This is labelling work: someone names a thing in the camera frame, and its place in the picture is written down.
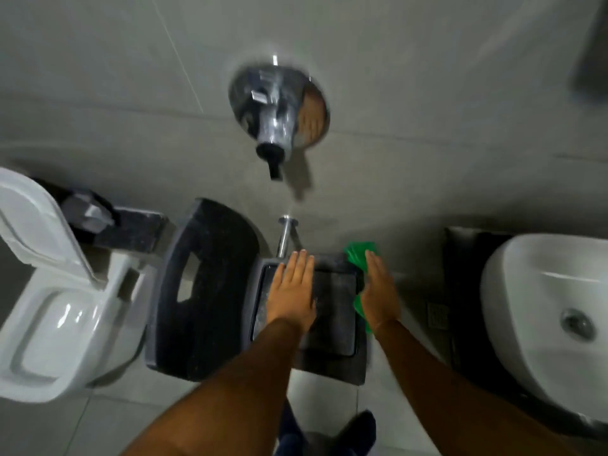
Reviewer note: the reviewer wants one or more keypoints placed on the person's left hand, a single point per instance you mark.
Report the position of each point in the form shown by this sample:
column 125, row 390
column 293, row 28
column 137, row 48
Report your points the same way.
column 290, row 303

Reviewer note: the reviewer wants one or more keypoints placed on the person's right hand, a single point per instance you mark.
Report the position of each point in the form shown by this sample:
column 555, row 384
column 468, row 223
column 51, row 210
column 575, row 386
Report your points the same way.
column 380, row 301

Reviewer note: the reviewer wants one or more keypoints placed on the person's left middle finger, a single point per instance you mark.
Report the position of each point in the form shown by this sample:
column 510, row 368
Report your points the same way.
column 300, row 271

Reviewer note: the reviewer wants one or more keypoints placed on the person's left little finger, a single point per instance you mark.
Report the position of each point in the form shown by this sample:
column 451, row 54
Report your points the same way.
column 279, row 278

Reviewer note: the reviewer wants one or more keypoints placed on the person's right fingers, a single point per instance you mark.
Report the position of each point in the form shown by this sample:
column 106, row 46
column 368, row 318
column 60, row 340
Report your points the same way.
column 375, row 273

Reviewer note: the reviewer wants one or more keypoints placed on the green cleaning cloth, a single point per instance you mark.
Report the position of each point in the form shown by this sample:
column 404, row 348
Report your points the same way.
column 357, row 256

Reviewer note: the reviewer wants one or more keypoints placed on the grey lidded waste bin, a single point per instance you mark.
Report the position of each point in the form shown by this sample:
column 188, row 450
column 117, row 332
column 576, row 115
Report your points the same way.
column 335, row 318

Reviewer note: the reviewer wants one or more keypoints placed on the person's right forearm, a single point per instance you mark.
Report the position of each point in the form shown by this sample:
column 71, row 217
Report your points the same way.
column 451, row 398

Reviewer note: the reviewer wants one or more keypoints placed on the person's left forearm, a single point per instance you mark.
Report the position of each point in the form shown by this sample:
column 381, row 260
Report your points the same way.
column 232, row 394

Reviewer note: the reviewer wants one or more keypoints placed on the black plastic stool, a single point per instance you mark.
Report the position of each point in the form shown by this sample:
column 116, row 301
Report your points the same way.
column 213, row 299

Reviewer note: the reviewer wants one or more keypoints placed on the square floor drain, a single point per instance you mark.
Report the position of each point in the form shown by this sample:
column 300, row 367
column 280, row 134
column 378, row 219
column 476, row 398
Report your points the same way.
column 438, row 315

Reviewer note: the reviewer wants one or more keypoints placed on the black basin counter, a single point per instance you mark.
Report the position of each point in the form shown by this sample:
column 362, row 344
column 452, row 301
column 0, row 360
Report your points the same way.
column 465, row 299

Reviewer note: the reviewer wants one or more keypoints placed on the black stone ledge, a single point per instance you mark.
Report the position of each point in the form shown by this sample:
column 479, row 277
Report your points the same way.
column 133, row 230

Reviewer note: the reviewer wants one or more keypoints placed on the person's left leg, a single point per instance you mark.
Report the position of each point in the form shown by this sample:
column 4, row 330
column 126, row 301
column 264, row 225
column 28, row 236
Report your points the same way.
column 289, row 432

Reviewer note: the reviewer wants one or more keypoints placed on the white wash basin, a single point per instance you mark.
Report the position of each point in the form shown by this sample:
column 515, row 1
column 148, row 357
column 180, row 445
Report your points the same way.
column 536, row 289

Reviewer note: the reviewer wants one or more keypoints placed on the person's right foot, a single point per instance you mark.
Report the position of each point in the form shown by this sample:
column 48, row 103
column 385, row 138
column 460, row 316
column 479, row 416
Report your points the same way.
column 356, row 434

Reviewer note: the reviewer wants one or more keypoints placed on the chrome flush fitting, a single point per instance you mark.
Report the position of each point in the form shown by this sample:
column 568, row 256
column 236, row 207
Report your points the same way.
column 88, row 211

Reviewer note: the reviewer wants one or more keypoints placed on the chrome basin drain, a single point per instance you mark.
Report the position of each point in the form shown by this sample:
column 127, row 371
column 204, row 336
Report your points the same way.
column 577, row 324

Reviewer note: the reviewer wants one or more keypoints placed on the white toilet bowl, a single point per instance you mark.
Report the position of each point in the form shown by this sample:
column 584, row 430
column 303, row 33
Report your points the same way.
column 61, row 337

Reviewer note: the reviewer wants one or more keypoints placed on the white toilet lid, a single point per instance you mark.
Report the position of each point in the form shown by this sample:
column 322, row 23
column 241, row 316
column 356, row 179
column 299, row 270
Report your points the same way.
column 33, row 223

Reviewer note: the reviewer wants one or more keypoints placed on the chrome wall tap pipe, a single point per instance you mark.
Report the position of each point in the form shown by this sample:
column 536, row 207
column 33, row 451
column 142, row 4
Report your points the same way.
column 285, row 237

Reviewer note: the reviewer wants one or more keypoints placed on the chrome wall valve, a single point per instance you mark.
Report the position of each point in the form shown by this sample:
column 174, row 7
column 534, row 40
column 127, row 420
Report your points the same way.
column 275, row 109

